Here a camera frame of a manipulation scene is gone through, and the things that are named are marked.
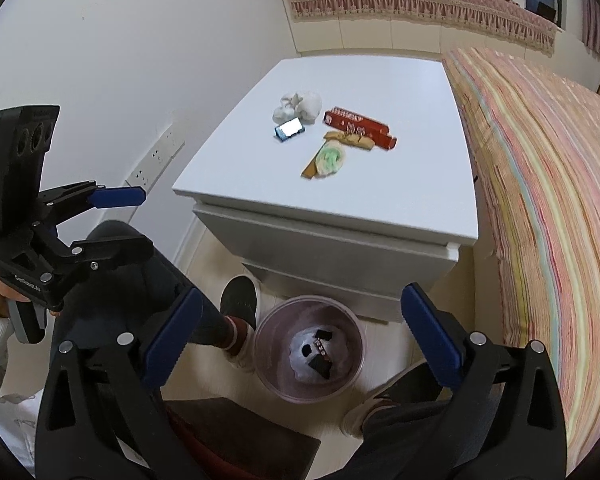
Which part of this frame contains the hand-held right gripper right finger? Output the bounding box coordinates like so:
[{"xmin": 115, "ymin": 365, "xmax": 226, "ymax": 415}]
[{"xmin": 401, "ymin": 282, "xmax": 569, "ymax": 480}]

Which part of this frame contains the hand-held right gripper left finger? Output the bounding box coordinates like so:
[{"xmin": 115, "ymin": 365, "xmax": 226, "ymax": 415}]
[{"xmin": 34, "ymin": 287, "xmax": 204, "ymax": 480}]

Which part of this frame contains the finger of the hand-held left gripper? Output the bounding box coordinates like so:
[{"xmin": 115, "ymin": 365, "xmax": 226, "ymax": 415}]
[
  {"xmin": 36, "ymin": 181, "xmax": 147, "ymax": 226},
  {"xmin": 55, "ymin": 234, "xmax": 155, "ymax": 275}
]

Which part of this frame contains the pink translucent trash bin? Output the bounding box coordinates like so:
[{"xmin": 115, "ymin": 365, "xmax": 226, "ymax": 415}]
[{"xmin": 253, "ymin": 295, "xmax": 366, "ymax": 404}]

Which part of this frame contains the person's right leg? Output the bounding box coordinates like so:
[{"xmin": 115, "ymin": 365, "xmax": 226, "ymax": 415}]
[{"xmin": 325, "ymin": 359, "xmax": 462, "ymax": 480}]

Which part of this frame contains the person's left black shoe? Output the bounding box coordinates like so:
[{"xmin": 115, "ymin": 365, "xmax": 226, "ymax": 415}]
[{"xmin": 219, "ymin": 275, "xmax": 259, "ymax": 372}]

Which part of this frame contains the person's black shoe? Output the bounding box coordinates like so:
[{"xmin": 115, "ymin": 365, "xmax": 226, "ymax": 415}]
[
  {"xmin": 219, "ymin": 275, "xmax": 259, "ymax": 372},
  {"xmin": 340, "ymin": 389, "xmax": 408, "ymax": 439}
]

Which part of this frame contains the person's right black shoe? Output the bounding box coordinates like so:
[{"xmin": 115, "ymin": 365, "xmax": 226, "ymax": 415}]
[{"xmin": 340, "ymin": 389, "xmax": 408, "ymax": 439}]

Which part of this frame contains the nightstand deep drawer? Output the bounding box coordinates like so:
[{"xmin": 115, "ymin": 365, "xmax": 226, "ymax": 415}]
[{"xmin": 241, "ymin": 261, "xmax": 407, "ymax": 324}]

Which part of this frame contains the black wrapper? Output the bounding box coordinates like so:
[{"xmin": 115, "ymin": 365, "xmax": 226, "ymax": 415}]
[{"xmin": 304, "ymin": 329, "xmax": 335, "ymax": 380}]

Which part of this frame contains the dark brown stool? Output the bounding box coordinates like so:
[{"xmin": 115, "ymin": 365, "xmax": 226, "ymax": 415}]
[{"xmin": 164, "ymin": 397, "xmax": 322, "ymax": 480}]

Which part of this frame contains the white crumpled bag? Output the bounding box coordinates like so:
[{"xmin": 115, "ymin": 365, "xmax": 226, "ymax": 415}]
[{"xmin": 287, "ymin": 327, "xmax": 340, "ymax": 382}]

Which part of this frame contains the nightstand shallow drawer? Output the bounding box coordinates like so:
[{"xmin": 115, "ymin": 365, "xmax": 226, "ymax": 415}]
[{"xmin": 192, "ymin": 204, "xmax": 462, "ymax": 295}]

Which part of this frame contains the striped bed blanket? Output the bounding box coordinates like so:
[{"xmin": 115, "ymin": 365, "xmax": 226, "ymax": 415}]
[{"xmin": 442, "ymin": 47, "xmax": 600, "ymax": 467}]

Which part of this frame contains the small blue white packet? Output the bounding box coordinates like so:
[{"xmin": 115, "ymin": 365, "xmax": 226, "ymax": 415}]
[{"xmin": 273, "ymin": 117, "xmax": 307, "ymax": 144}]

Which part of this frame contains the person's white shirt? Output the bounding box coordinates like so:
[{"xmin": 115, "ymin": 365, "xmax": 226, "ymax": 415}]
[{"xmin": 0, "ymin": 387, "xmax": 43, "ymax": 478}]

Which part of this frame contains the green snack wrapper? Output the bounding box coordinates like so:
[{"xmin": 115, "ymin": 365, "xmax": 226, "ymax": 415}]
[{"xmin": 300, "ymin": 141, "xmax": 349, "ymax": 181}]

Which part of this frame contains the crumpled white tissue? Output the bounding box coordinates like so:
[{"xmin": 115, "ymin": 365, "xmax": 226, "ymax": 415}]
[{"xmin": 271, "ymin": 89, "xmax": 323, "ymax": 125}]

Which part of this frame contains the tan snack wrapper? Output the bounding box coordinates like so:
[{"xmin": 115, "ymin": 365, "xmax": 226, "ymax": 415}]
[{"xmin": 324, "ymin": 130, "xmax": 376, "ymax": 152}]

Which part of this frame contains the white nightstand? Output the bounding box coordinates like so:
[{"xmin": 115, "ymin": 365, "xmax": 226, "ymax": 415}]
[{"xmin": 172, "ymin": 57, "xmax": 481, "ymax": 324}]

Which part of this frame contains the long red box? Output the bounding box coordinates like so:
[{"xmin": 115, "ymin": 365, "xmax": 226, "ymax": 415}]
[{"xmin": 322, "ymin": 106, "xmax": 398, "ymax": 151}]

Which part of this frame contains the cream window bench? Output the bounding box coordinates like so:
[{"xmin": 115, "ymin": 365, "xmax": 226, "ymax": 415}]
[{"xmin": 279, "ymin": 0, "xmax": 561, "ymax": 63}]

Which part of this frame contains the pink fringed bench cover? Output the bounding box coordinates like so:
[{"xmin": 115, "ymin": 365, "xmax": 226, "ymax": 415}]
[{"xmin": 285, "ymin": 0, "xmax": 564, "ymax": 59}]

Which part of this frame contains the white wall socket panel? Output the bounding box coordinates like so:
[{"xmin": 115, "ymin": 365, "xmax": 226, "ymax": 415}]
[{"xmin": 124, "ymin": 127, "xmax": 186, "ymax": 192}]

